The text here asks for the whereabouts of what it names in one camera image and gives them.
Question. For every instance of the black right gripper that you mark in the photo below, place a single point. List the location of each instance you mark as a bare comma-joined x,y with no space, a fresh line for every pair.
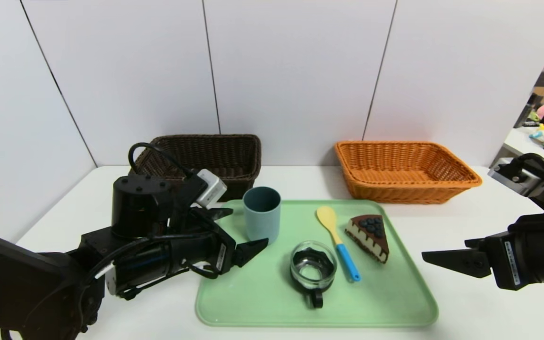
507,262

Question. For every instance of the dark brown wicker basket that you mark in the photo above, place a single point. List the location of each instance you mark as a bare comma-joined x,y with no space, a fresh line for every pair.
225,160

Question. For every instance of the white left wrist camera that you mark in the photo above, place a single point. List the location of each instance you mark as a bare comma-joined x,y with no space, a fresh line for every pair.
211,189

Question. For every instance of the grey-blue plastic cup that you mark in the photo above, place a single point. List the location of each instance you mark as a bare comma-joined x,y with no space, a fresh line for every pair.
261,222

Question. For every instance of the orange wicker basket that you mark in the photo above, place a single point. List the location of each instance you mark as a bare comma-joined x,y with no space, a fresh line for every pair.
404,189

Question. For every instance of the chocolate blueberry cake slice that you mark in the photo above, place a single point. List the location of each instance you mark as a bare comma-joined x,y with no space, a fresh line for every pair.
371,233

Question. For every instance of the light green plastic tray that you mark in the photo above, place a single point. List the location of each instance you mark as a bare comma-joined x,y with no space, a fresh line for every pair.
385,297

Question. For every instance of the white side table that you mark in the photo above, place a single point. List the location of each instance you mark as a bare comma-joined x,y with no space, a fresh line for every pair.
522,144

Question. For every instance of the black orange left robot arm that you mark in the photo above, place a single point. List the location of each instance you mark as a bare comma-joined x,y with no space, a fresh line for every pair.
21,288

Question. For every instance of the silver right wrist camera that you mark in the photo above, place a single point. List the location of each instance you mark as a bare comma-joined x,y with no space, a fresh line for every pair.
513,179

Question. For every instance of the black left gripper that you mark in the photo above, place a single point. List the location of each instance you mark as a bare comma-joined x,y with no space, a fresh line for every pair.
221,255

